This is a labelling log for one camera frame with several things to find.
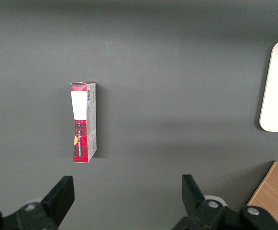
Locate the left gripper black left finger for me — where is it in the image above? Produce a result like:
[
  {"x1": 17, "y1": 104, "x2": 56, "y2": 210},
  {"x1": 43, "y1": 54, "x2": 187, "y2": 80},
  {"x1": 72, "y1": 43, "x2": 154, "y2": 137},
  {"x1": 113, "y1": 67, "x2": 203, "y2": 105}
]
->
[{"x1": 0, "y1": 175, "x2": 76, "y2": 230}]

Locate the red plaid cardboard box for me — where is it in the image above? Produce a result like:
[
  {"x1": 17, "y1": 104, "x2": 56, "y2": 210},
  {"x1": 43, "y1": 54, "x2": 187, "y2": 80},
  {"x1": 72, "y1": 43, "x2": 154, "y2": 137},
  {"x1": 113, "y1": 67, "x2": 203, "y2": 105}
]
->
[{"x1": 69, "y1": 81, "x2": 98, "y2": 163}]

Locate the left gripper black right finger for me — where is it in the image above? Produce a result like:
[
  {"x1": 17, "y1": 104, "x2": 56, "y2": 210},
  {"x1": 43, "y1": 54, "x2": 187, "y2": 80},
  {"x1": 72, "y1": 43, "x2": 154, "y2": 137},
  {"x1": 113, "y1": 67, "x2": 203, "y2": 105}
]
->
[{"x1": 171, "y1": 174, "x2": 241, "y2": 230}]

